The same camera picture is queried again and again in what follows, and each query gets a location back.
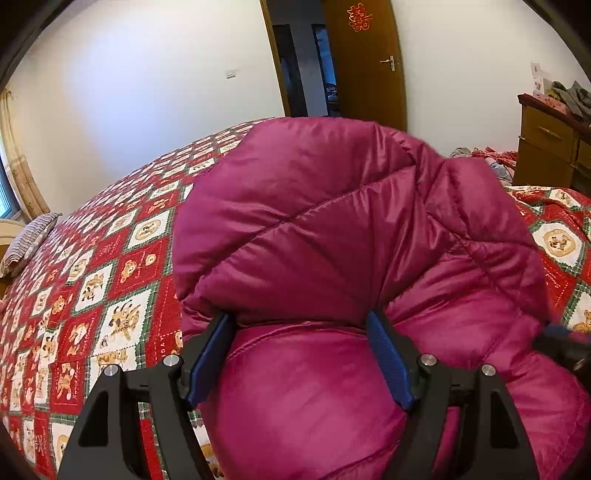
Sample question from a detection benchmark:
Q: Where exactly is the wooden dresser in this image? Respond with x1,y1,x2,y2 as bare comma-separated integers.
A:
512,93,591,191

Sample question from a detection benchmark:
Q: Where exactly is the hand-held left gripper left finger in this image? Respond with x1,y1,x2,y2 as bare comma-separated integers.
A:
56,311,237,480

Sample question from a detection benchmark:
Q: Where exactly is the brown wooden door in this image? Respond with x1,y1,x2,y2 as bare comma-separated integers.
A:
322,0,408,134

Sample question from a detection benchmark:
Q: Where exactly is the grey clothes pile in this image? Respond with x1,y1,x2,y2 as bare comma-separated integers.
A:
551,80,591,123

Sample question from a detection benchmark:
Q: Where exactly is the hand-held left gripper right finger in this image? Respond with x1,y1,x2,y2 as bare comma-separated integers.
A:
366,309,541,480

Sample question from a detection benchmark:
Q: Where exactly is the white card box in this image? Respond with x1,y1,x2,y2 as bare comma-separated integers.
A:
529,62,553,96

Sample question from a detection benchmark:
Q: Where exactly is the beige curtain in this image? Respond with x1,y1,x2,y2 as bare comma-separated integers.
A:
0,87,49,223

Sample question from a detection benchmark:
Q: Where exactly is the magenta down jacket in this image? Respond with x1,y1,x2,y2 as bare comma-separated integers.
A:
173,117,591,480

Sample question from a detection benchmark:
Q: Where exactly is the wooden door frame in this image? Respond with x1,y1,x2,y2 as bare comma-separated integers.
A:
260,0,293,119

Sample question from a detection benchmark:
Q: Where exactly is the window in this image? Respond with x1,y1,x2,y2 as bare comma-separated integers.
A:
0,157,22,221

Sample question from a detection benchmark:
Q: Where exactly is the crumpled clothes heap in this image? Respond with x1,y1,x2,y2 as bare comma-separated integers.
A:
449,146,515,184

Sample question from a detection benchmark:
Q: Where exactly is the cream headboard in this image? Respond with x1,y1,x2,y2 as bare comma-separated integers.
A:
0,219,27,301

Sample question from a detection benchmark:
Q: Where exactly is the red checkered bedspread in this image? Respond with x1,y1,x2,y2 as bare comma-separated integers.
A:
0,117,591,480

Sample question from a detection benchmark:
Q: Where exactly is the striped pillow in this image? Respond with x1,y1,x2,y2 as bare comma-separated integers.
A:
0,212,64,279

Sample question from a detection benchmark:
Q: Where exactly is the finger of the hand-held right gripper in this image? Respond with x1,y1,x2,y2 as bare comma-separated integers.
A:
531,323,591,373

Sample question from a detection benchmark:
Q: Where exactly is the red paper door decoration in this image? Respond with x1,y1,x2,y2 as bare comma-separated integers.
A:
347,4,374,32

